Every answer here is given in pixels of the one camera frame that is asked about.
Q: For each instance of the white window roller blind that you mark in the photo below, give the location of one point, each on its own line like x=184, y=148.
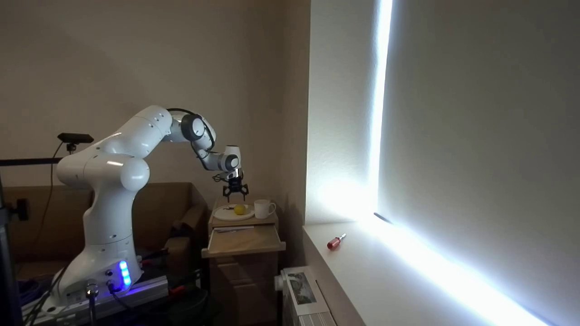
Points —
x=483, y=150

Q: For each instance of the black camera on stand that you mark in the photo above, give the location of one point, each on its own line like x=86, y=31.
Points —
x=75, y=138

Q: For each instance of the black horizontal pole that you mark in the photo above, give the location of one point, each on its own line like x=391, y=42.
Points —
x=30, y=161

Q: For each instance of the light wooden nightstand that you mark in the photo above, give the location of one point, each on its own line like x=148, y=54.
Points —
x=242, y=264

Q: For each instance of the white round plate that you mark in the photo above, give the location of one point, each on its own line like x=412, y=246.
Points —
x=226, y=214

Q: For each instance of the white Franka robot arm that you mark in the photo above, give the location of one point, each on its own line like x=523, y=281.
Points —
x=120, y=163

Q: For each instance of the white mug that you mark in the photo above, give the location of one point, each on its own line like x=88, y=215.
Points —
x=264, y=208

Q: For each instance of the yellow lemon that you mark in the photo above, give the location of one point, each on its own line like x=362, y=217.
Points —
x=242, y=208

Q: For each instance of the black upright stand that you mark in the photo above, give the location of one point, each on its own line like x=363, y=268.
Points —
x=8, y=264

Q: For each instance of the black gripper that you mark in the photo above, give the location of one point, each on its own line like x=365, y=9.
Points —
x=236, y=181

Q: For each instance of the metal robot base platform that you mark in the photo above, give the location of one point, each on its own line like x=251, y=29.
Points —
x=91, y=304

